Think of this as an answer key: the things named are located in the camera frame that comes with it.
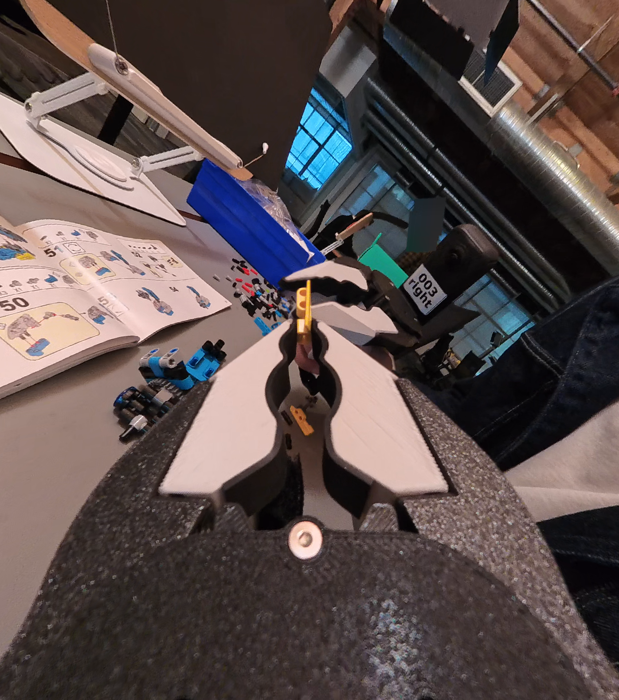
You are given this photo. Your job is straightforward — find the teal plastic case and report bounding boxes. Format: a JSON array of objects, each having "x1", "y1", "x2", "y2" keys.
[{"x1": 357, "y1": 234, "x2": 410, "y2": 281}]

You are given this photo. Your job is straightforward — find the large paned window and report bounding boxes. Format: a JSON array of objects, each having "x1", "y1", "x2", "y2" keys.
[{"x1": 285, "y1": 87, "x2": 354, "y2": 192}]

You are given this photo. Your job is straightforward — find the black divider panel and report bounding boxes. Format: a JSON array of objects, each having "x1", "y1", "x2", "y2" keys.
[{"x1": 47, "y1": 0, "x2": 337, "y2": 189}]

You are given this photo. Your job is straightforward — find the blue tracked toy assembly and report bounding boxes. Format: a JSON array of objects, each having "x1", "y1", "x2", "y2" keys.
[{"x1": 113, "y1": 346, "x2": 192, "y2": 442}]

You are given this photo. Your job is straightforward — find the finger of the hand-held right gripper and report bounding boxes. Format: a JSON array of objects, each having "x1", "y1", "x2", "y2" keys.
[
  {"x1": 311, "y1": 303, "x2": 401, "y2": 347},
  {"x1": 281, "y1": 260, "x2": 371, "y2": 306}
]

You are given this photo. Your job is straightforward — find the dark hanging ceiling panel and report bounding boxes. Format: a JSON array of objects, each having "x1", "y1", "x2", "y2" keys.
[{"x1": 383, "y1": 0, "x2": 520, "y2": 80}]

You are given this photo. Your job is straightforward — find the silver ventilation duct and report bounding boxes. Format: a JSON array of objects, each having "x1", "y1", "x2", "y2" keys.
[{"x1": 487, "y1": 101, "x2": 619, "y2": 274}]

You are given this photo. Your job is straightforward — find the crumpled clear plastic wrappers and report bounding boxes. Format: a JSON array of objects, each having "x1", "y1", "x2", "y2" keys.
[{"x1": 235, "y1": 178, "x2": 316, "y2": 258}]

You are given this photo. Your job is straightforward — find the person's white shirt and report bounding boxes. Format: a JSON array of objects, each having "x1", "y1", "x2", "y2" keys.
[{"x1": 506, "y1": 377, "x2": 619, "y2": 523}]

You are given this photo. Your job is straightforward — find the white vent grille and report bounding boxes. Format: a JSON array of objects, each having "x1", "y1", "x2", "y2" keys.
[{"x1": 458, "y1": 52, "x2": 523, "y2": 118}]

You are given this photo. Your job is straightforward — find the grey desk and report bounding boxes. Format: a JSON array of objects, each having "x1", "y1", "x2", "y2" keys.
[{"x1": 0, "y1": 74, "x2": 337, "y2": 679}]

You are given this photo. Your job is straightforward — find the blue plastic bin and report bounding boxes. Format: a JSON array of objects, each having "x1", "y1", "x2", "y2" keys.
[{"x1": 186, "y1": 159, "x2": 326, "y2": 274}]

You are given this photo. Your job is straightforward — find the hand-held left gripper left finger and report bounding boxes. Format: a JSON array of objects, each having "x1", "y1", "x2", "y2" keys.
[{"x1": 158, "y1": 320, "x2": 295, "y2": 517}]

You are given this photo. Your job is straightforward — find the pile of small building pieces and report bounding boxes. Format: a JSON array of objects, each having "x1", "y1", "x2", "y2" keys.
[{"x1": 213, "y1": 257, "x2": 299, "y2": 335}]

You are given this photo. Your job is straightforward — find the white folding book stand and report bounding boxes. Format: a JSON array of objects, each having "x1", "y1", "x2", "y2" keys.
[{"x1": 0, "y1": 0, "x2": 269, "y2": 226}]

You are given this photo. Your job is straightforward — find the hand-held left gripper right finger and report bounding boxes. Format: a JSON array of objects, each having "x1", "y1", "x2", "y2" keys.
[{"x1": 315, "y1": 320, "x2": 449, "y2": 519}]

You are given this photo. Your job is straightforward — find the open instruction booklet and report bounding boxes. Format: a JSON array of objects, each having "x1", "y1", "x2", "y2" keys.
[{"x1": 0, "y1": 201, "x2": 232, "y2": 416}]

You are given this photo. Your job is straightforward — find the person's right forearm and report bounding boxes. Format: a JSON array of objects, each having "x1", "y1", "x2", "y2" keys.
[{"x1": 424, "y1": 323, "x2": 572, "y2": 471}]

